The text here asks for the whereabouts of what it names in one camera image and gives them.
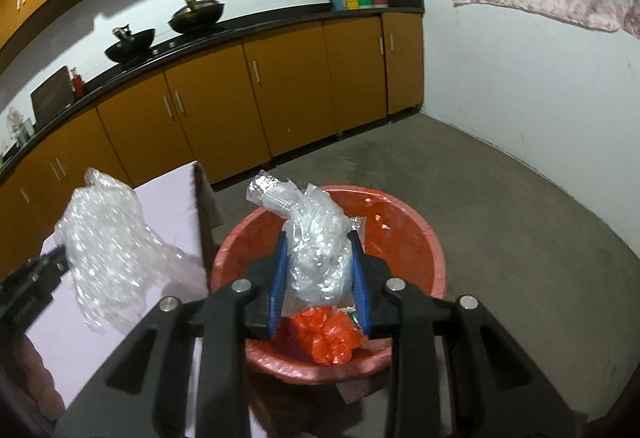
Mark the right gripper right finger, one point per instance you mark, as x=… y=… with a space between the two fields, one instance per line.
x=495 y=388

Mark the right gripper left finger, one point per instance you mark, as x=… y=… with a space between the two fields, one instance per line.
x=142 y=388

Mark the clear bubble wrap sheet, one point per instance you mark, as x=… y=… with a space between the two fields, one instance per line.
x=115 y=257

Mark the orange plastic bag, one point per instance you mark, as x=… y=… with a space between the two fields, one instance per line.
x=326 y=335

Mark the white clear plastic bag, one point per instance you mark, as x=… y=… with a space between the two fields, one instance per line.
x=319 y=251

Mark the green plastic bag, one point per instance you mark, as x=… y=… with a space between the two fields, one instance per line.
x=353 y=316

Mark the red plastic trash basket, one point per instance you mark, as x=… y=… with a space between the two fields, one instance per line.
x=393 y=231

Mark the person's left hand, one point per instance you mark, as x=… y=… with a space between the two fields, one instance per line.
x=38 y=382

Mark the white tablecloth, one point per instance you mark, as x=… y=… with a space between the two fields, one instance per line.
x=180 y=206

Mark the dark wooden stool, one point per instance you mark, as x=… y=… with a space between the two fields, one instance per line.
x=355 y=390

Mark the glass jar with bag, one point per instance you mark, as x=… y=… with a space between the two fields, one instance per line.
x=20 y=127

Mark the dark cutting board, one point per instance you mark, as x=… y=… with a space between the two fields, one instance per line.
x=52 y=97

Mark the red bottle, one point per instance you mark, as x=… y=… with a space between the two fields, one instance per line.
x=78 y=84

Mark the black wok left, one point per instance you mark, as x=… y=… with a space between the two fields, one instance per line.
x=130 y=47

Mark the lower wooden cabinets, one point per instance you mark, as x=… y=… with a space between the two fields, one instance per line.
x=231 y=109

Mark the black countertop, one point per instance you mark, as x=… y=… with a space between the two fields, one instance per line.
x=181 y=47

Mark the black lidded wok right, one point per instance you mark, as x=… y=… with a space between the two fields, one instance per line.
x=196 y=16

